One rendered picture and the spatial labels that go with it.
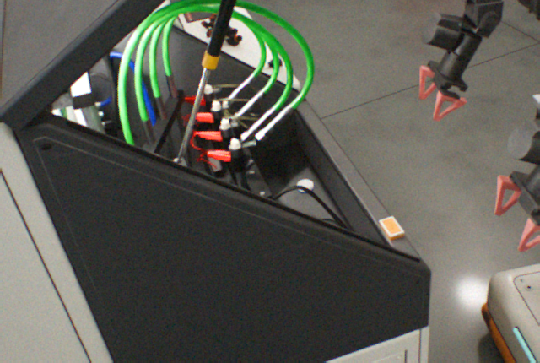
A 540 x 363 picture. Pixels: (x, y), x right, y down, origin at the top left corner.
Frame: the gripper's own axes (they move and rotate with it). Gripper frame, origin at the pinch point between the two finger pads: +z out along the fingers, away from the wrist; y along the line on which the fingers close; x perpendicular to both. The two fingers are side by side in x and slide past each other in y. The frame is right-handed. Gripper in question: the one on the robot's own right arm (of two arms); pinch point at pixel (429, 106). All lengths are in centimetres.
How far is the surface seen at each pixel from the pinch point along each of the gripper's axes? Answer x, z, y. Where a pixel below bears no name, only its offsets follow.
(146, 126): -64, 15, 11
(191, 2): -63, -15, 16
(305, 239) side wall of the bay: -40, 6, 49
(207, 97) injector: -49, 15, -7
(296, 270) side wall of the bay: -39, 12, 49
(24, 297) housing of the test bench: -80, 20, 56
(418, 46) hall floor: 108, 57, -206
